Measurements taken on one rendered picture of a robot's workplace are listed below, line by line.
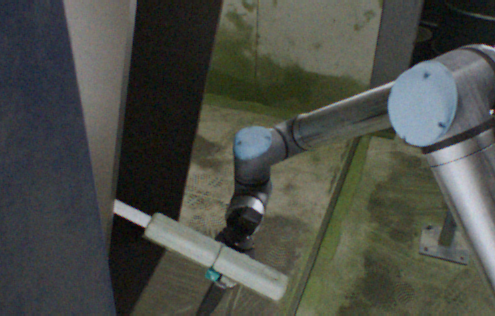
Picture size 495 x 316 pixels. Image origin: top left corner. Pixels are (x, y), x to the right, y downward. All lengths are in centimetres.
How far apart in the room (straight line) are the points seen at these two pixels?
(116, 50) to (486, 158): 56
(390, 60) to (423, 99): 222
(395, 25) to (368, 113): 186
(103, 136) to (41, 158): 77
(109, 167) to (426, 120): 51
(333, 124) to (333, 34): 185
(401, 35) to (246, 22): 83
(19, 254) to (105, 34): 69
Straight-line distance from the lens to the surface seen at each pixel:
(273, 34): 318
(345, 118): 124
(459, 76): 91
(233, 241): 126
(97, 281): 23
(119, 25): 84
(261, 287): 117
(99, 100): 92
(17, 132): 17
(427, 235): 266
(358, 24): 305
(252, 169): 135
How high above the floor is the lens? 169
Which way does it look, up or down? 34 degrees down
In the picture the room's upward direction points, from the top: 2 degrees clockwise
